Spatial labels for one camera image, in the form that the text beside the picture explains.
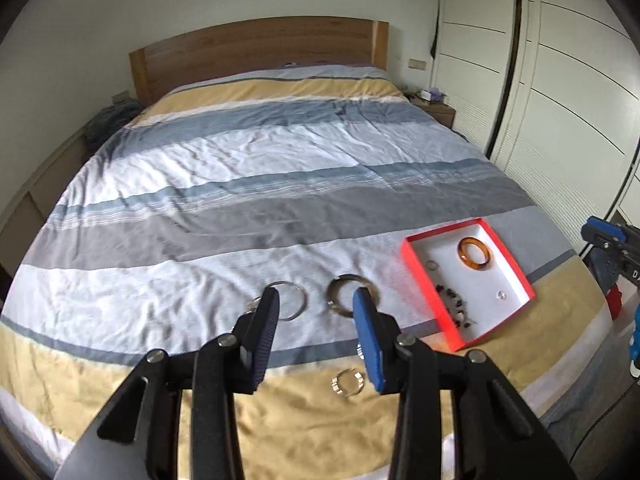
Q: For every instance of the wooden nightstand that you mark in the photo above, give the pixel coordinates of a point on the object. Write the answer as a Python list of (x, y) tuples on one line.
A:
[(440, 112)]

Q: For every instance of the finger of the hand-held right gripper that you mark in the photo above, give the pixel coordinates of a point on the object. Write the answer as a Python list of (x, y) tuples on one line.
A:
[(602, 232)]

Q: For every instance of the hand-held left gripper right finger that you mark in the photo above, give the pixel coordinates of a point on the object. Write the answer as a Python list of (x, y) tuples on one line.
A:
[(369, 350)]

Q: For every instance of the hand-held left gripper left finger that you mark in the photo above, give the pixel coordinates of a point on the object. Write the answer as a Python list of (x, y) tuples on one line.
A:
[(266, 330)]

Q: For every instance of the person's right hand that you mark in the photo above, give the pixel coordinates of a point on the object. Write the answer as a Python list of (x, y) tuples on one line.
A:
[(635, 340)]

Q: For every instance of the beige wall socket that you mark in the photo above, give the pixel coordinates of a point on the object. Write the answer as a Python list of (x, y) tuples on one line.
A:
[(417, 64)]

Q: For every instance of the amber bangle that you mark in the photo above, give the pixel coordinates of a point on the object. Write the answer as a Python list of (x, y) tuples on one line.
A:
[(462, 260)]

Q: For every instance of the blue-grey cloth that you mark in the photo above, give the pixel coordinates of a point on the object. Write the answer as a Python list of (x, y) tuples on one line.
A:
[(112, 120)]

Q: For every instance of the wooden headboard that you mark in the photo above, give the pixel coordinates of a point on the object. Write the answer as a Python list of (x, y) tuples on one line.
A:
[(250, 50)]

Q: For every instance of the striped bed blanket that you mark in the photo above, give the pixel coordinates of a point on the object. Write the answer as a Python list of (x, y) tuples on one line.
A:
[(280, 180)]

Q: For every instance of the silver bangle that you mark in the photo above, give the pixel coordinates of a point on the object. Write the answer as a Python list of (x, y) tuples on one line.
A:
[(303, 305)]

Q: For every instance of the white wardrobe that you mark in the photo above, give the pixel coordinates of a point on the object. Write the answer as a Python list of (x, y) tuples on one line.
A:
[(550, 85)]

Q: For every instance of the dark brown bangle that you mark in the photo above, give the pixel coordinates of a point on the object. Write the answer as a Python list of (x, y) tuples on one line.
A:
[(330, 301)]

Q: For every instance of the red jewelry box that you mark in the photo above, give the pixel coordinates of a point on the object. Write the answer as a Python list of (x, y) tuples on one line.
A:
[(480, 287)]

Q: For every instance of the tissue box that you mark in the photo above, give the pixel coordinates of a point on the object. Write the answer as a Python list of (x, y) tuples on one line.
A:
[(429, 95)]

